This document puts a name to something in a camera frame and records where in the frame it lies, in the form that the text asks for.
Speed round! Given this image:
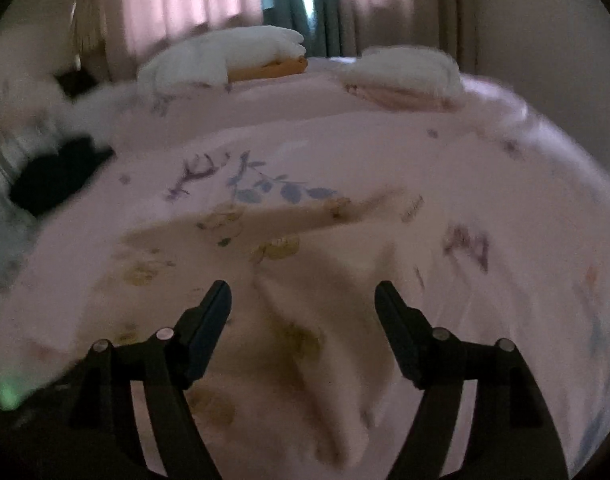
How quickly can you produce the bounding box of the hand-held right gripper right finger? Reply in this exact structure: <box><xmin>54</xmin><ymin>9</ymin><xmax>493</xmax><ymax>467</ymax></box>
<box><xmin>374</xmin><ymin>280</ymin><xmax>570</xmax><ymax>480</ymax></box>

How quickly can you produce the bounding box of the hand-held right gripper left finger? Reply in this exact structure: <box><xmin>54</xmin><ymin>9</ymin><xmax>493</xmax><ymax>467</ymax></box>
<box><xmin>68</xmin><ymin>280</ymin><xmax>233</xmax><ymax>480</ymax></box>

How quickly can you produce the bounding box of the pink printed bed sheet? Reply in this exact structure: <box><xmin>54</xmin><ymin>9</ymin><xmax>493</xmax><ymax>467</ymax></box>
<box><xmin>0</xmin><ymin>57</ymin><xmax>610</xmax><ymax>480</ymax></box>

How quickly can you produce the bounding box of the folded pink cloth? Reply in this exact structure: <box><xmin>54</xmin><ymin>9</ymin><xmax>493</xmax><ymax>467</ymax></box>
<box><xmin>345</xmin><ymin>82</ymin><xmax>460</xmax><ymax>114</ymax></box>

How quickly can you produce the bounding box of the folded white cloth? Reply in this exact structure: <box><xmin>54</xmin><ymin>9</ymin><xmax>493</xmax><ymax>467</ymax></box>
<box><xmin>335</xmin><ymin>46</ymin><xmax>466</xmax><ymax>104</ymax></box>

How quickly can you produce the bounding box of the white plush toy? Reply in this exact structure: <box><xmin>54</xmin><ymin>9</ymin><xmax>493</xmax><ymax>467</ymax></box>
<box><xmin>138</xmin><ymin>25</ymin><xmax>309</xmax><ymax>94</ymax></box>

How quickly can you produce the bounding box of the white fluffy cloth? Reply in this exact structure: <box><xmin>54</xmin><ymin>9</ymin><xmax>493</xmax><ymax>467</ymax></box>
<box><xmin>0</xmin><ymin>80</ymin><xmax>136</xmax><ymax>152</ymax></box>

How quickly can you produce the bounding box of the small black cloth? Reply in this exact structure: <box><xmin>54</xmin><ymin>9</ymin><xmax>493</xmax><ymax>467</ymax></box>
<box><xmin>55</xmin><ymin>67</ymin><xmax>99</xmax><ymax>99</ymax></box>

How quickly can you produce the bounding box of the pink curtain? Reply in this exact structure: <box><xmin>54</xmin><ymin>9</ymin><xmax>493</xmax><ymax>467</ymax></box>
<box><xmin>92</xmin><ymin>0</ymin><xmax>264</xmax><ymax>61</ymax></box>

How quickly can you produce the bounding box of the teal curtain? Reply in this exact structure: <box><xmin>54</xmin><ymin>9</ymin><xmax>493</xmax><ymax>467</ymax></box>
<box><xmin>260</xmin><ymin>0</ymin><xmax>344</xmax><ymax>59</ymax></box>

